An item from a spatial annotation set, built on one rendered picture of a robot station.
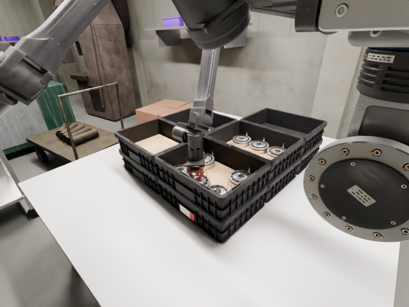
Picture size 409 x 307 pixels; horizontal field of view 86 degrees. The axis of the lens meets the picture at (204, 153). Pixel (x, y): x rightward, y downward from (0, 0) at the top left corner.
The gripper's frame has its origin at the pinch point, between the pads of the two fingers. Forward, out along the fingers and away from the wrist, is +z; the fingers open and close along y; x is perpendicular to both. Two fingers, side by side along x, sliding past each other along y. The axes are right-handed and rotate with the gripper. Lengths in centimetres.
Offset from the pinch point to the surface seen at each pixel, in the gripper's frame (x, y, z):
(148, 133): -32, -50, 3
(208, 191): 4.6, 15.5, -5.1
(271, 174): 31.3, -3.9, 1.8
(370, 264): 58, 27, 17
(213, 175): 6.9, -7.6, 4.7
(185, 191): -4.1, 5.9, 2.7
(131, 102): -140, -336, 64
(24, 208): -169, -80, 91
